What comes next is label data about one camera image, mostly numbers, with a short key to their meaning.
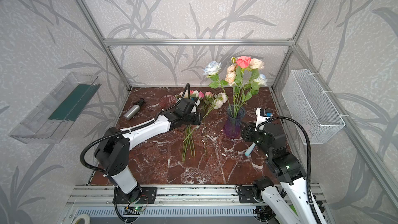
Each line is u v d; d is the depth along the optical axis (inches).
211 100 44.0
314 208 15.6
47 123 24.9
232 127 35.0
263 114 23.0
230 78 29.5
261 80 28.5
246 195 28.7
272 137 18.1
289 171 17.3
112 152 17.9
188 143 35.6
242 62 27.7
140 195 27.4
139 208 27.7
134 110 41.2
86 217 26.7
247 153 33.7
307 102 25.7
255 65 28.2
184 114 26.9
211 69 26.7
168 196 29.6
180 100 27.3
